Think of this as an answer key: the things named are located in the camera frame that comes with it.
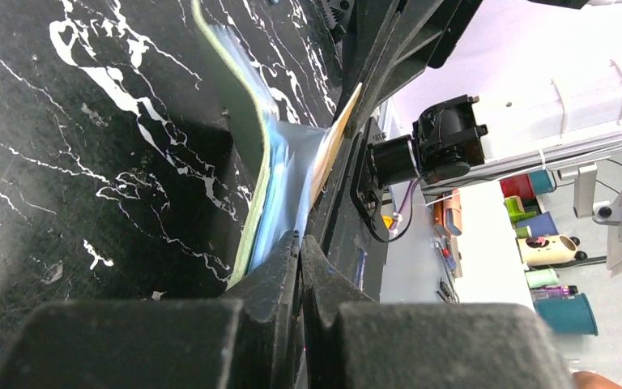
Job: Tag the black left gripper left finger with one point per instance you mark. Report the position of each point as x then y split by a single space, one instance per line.
248 338

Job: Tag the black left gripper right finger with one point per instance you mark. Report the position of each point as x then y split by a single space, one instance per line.
353 341

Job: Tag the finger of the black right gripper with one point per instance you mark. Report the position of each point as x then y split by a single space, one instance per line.
457 25
377 34

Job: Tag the orange VIP credit card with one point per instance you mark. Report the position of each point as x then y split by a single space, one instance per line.
329 147

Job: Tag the green card holder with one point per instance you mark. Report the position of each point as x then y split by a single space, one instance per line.
280 156

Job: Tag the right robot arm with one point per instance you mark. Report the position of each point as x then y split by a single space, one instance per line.
539 122

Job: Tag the cream toy in background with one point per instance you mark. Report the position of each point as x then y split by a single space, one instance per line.
549 250

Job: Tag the teal cup in background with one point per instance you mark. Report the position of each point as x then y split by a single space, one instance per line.
568 315

